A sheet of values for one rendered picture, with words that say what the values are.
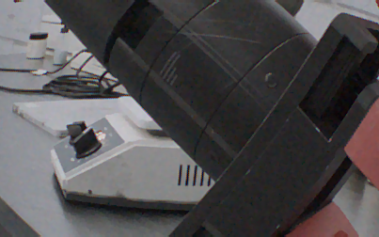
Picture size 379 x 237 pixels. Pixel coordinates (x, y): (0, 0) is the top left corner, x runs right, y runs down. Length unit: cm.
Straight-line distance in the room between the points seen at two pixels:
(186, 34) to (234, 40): 1
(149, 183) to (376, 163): 60
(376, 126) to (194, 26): 7
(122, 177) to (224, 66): 57
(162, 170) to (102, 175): 6
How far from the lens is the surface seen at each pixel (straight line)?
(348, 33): 23
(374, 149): 23
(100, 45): 27
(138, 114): 83
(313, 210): 28
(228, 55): 25
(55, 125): 113
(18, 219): 74
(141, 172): 81
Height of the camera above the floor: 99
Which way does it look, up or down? 10 degrees down
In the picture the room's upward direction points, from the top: 6 degrees clockwise
